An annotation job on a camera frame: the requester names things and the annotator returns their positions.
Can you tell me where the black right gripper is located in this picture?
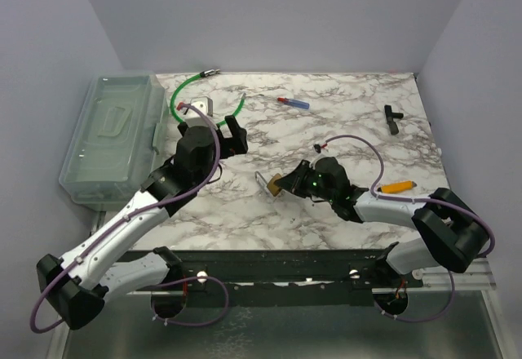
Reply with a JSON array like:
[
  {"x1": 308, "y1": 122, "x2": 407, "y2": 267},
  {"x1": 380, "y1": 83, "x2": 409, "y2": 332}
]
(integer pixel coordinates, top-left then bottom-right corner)
[{"x1": 276, "y1": 159, "x2": 336, "y2": 203}]

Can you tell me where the brass padlock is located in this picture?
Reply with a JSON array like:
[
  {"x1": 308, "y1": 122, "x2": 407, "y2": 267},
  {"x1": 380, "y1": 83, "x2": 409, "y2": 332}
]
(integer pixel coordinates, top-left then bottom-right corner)
[{"x1": 254, "y1": 171, "x2": 282, "y2": 197}]

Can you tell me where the green cable lock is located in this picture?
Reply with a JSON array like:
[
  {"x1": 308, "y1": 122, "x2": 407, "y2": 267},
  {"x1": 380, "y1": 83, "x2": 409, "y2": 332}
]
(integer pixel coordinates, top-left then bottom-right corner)
[{"x1": 169, "y1": 69, "x2": 246, "y2": 127}]

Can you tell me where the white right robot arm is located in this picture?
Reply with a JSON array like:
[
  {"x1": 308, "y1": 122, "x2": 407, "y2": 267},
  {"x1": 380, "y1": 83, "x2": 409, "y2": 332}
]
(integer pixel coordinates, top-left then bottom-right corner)
[{"x1": 272, "y1": 157, "x2": 489, "y2": 287}]

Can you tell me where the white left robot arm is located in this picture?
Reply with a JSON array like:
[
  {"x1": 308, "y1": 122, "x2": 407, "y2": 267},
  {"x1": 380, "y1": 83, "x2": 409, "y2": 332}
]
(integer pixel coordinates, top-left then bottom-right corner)
[{"x1": 36, "y1": 116, "x2": 248, "y2": 330}]

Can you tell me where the blue red small screwdriver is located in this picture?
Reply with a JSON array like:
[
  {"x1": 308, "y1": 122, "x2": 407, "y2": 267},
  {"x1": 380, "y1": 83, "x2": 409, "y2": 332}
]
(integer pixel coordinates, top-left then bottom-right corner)
[{"x1": 277, "y1": 97, "x2": 310, "y2": 110}]

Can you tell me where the yellow utility knife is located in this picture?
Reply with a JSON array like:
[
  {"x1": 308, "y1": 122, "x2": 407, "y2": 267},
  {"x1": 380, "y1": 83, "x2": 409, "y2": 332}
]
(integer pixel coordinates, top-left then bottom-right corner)
[{"x1": 378, "y1": 180, "x2": 417, "y2": 194}]

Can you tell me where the clear plastic storage box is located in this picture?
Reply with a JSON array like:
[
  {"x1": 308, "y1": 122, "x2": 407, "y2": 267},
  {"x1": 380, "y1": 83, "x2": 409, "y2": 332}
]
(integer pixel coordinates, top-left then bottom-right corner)
[{"x1": 59, "y1": 72, "x2": 169, "y2": 211}]

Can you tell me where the black T-shaped tool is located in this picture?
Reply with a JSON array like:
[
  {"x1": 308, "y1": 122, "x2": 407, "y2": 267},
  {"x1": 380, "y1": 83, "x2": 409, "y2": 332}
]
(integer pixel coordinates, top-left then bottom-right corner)
[{"x1": 384, "y1": 104, "x2": 404, "y2": 135}]

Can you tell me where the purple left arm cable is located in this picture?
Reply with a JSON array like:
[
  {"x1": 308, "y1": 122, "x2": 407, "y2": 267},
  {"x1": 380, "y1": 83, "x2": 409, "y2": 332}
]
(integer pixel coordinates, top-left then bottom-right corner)
[{"x1": 29, "y1": 104, "x2": 230, "y2": 335}]

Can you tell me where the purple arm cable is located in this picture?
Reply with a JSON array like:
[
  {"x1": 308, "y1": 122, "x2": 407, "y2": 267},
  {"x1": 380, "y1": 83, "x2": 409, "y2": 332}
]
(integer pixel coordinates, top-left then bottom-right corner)
[
  {"x1": 324, "y1": 134, "x2": 497, "y2": 322},
  {"x1": 29, "y1": 104, "x2": 230, "y2": 335}
]

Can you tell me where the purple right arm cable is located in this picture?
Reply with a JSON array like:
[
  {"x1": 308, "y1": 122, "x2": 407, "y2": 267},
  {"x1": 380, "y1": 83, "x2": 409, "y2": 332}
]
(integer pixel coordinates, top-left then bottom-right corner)
[{"x1": 324, "y1": 134, "x2": 497, "y2": 322}]

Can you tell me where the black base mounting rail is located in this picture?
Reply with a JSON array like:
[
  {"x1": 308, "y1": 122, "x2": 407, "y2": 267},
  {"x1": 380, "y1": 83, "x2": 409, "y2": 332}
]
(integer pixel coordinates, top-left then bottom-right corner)
[{"x1": 132, "y1": 248, "x2": 425, "y2": 309}]

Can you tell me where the aluminium extrusion rail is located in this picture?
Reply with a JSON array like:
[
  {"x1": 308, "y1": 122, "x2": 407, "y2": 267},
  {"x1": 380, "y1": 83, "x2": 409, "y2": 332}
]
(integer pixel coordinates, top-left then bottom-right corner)
[{"x1": 412, "y1": 258, "x2": 497, "y2": 291}]

